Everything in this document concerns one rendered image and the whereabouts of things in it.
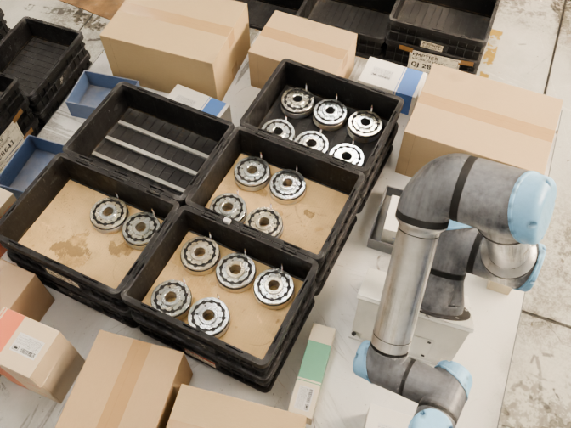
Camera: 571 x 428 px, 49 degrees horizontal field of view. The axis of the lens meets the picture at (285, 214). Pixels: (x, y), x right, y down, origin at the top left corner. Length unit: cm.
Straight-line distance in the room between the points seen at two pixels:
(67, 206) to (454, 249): 106
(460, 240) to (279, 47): 97
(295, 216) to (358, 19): 144
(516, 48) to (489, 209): 256
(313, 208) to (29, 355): 81
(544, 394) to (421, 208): 157
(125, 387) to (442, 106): 117
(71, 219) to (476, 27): 184
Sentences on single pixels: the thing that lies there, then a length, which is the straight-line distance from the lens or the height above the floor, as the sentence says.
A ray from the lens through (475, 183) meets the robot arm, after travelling 106.
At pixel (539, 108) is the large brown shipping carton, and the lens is 201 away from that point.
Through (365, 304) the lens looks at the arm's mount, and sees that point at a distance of 151.
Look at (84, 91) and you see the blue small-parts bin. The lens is 230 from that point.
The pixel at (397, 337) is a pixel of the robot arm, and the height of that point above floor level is 119.
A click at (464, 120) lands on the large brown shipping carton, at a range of 191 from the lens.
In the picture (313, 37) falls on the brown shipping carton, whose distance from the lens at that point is 215.
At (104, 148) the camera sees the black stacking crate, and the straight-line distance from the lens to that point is 196.
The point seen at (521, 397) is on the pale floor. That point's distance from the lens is 253.
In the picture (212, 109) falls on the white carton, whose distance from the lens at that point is 204.
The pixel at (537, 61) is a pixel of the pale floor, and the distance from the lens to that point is 354.
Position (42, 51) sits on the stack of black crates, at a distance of 302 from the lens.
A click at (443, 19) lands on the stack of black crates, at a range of 286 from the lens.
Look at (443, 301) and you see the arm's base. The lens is 150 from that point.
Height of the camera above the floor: 230
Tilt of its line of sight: 58 degrees down
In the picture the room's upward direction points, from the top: 1 degrees counter-clockwise
